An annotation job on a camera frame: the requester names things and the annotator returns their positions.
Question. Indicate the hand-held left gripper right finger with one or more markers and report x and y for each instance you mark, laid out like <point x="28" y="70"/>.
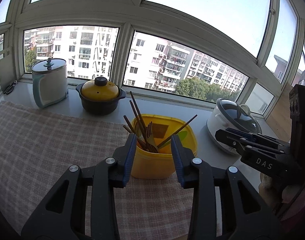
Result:
<point x="177" y="160"/>

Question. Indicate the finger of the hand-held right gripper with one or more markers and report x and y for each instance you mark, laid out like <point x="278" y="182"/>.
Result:
<point x="267" y="142"/>
<point x="232" y="141"/>

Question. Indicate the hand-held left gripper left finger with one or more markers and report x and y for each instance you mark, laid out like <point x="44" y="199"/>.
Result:
<point x="129" y="155"/>

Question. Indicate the yellow plastic container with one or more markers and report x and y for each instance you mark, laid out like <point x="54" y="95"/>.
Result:
<point x="152" y="165"/>

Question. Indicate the green plastic spoon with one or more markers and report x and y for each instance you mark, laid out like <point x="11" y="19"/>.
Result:
<point x="183" y="135"/>

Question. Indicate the metal fork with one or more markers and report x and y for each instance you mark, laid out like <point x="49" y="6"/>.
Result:
<point x="150" y="132"/>

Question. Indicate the white floral rice cooker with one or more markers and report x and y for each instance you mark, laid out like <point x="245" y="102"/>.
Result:
<point x="217" y="125"/>

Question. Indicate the wooden panel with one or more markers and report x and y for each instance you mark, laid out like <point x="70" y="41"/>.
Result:
<point x="280" y="115"/>

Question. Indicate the black clay pot yellow lid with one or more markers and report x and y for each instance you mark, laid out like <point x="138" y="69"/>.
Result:
<point x="100" y="105"/>

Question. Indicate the pink plaid cloth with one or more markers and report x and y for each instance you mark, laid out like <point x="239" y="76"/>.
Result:
<point x="42" y="142"/>

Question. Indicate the black scissors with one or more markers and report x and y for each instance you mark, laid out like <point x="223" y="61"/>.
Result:
<point x="11" y="88"/>

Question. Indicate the white cutting board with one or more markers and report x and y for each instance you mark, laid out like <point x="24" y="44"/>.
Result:
<point x="5" y="72"/>

